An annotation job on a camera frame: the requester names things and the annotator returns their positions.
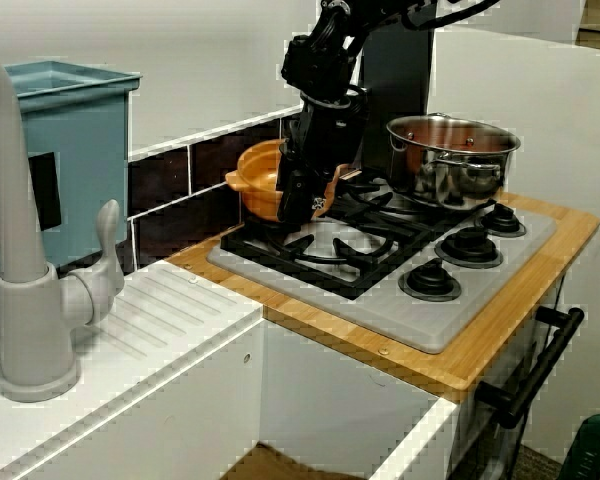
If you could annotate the white toy sink unit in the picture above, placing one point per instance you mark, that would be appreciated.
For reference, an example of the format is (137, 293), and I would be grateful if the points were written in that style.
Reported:
(180, 400)

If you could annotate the grey stove top plate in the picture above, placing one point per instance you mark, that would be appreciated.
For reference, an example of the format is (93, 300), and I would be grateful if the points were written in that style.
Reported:
(430, 325)

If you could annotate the green plastic object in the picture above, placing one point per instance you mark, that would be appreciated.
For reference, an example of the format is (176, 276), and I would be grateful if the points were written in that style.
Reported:
(595, 445)

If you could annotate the dark upright post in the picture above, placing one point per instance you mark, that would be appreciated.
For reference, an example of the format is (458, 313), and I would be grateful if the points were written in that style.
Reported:
(400, 75)

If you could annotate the dark tile backsplash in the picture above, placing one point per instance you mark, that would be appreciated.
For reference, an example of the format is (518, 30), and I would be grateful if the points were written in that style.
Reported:
(215, 170)

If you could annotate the orange plastic pot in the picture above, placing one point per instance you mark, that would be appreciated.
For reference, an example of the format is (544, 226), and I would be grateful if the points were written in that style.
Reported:
(260, 192)

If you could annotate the blue plastic box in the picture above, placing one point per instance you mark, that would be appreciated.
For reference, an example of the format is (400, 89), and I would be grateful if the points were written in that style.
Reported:
(80, 150)

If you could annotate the black stove knob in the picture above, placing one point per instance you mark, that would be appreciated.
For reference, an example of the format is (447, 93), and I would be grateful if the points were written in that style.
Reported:
(503, 221)
(469, 246)
(430, 283)

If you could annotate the wooden countertop board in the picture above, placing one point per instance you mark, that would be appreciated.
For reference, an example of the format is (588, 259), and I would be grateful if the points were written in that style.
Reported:
(530, 310)

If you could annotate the grey toy faucet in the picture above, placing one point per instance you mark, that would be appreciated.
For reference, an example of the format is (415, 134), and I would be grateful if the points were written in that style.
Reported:
(30, 325)

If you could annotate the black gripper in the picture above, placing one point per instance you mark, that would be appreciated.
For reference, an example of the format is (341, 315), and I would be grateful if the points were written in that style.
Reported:
(330, 140)

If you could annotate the stainless steel pot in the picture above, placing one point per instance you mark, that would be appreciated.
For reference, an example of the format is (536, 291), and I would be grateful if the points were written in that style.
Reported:
(430, 185)

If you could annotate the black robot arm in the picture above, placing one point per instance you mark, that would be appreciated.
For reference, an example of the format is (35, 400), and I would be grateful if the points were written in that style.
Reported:
(325, 55)

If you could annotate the black stove grate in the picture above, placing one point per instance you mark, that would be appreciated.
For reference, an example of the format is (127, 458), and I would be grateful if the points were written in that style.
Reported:
(280, 245)

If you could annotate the brown cardboard piece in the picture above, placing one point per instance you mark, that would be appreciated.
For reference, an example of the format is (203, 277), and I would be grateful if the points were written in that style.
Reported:
(280, 465)

